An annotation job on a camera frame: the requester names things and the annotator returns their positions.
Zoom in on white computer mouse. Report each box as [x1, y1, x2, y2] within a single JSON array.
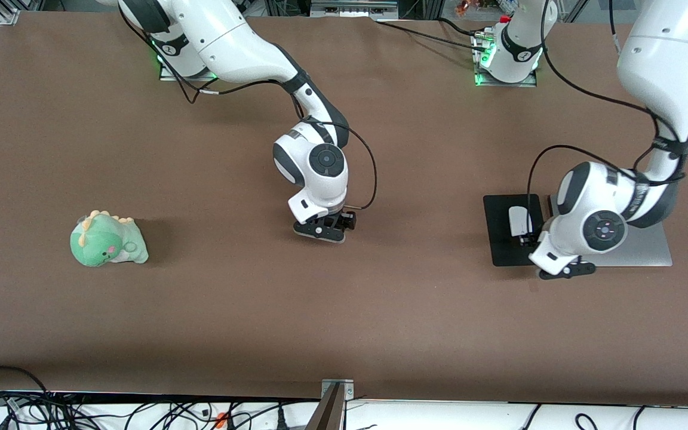
[[508, 205, 531, 237]]

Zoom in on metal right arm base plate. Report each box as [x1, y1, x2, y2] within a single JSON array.
[[159, 42, 220, 82]]

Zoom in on black table power cable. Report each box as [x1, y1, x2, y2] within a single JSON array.
[[374, 17, 491, 53]]

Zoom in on metal table edge bracket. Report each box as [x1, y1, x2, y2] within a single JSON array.
[[306, 379, 355, 430]]

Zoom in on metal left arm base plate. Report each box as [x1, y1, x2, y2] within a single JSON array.
[[471, 27, 539, 88]]

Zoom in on black mouse pad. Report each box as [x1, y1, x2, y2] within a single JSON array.
[[483, 193, 553, 267]]

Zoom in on green dinosaur plush toy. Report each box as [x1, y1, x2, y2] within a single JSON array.
[[69, 210, 149, 268]]

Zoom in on black looped floor cable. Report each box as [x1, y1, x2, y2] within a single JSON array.
[[0, 365, 53, 413]]

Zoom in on grey network switch box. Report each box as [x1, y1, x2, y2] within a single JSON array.
[[309, 0, 400, 20]]

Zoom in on silver laptop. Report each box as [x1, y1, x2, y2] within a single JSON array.
[[547, 193, 674, 268]]

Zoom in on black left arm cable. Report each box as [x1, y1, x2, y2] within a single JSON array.
[[526, 0, 688, 239]]

